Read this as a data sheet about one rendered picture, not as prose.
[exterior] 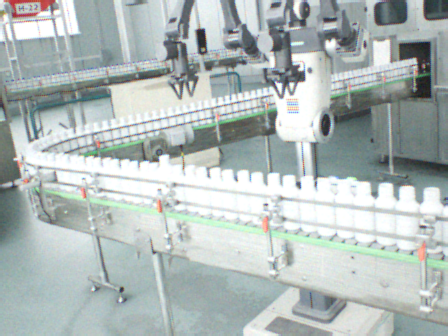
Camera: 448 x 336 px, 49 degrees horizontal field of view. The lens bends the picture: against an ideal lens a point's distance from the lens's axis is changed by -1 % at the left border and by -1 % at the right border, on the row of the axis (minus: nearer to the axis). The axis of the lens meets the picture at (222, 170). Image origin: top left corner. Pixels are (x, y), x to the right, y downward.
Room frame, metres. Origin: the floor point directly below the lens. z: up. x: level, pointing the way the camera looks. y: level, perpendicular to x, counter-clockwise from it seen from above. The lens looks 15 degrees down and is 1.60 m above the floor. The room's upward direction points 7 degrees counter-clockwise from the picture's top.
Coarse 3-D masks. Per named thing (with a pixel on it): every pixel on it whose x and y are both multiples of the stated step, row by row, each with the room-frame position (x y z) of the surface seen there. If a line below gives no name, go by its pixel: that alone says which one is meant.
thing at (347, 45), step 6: (354, 24) 1.97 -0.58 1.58; (360, 24) 1.96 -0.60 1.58; (354, 30) 1.92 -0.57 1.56; (348, 36) 1.91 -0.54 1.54; (354, 36) 1.92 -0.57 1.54; (336, 42) 1.96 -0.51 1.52; (342, 42) 1.92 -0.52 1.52; (348, 42) 1.92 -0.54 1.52; (354, 42) 1.92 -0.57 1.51; (336, 48) 1.96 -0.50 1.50; (342, 48) 1.95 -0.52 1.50; (348, 48) 1.93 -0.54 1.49; (354, 48) 1.91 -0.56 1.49
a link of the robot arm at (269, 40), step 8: (288, 16) 1.55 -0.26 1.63; (288, 24) 1.55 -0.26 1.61; (264, 32) 1.51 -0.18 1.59; (272, 32) 1.52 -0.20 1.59; (264, 40) 1.51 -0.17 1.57; (272, 40) 1.50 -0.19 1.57; (280, 40) 1.53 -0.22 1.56; (264, 48) 1.52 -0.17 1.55; (272, 48) 1.50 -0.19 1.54; (280, 48) 1.54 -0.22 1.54
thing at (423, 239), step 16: (32, 176) 2.24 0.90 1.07; (96, 176) 1.97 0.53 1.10; (32, 192) 2.23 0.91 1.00; (96, 192) 1.97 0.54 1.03; (160, 192) 1.64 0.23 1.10; (160, 208) 1.63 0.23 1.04; (272, 208) 1.39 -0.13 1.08; (176, 224) 1.67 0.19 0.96; (432, 224) 1.09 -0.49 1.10; (416, 240) 1.06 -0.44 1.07; (432, 240) 1.10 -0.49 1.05; (272, 256) 1.35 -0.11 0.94; (272, 272) 1.34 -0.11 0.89; (432, 288) 1.07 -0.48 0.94; (432, 304) 1.07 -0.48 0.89
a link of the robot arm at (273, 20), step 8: (272, 0) 1.61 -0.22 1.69; (280, 0) 1.58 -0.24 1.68; (288, 0) 1.58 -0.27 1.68; (272, 8) 1.60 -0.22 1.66; (280, 8) 1.56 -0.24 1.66; (288, 8) 1.57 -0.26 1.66; (272, 16) 1.57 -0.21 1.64; (280, 16) 1.55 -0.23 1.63; (272, 24) 1.58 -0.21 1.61; (280, 24) 1.57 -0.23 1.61
